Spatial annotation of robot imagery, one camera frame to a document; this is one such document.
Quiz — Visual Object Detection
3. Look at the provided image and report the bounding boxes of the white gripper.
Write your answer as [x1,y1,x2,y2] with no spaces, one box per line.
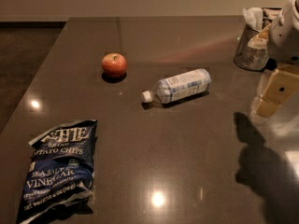
[248,0,299,118]

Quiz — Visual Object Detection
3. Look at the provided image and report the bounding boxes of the clear plastic water bottle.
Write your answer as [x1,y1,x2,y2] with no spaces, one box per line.
[142,68,211,104]

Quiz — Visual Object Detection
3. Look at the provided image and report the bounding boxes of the blue kettle chip bag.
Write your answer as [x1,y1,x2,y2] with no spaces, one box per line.
[17,119,97,224]

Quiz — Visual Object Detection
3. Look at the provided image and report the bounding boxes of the metal mesh cup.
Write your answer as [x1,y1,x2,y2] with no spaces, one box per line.
[234,21,276,72]

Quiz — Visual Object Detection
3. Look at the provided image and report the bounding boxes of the white napkins in cup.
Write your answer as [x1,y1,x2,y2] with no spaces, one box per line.
[242,7,280,31]

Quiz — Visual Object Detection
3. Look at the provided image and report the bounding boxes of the red apple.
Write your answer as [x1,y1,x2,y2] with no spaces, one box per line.
[102,53,127,78]

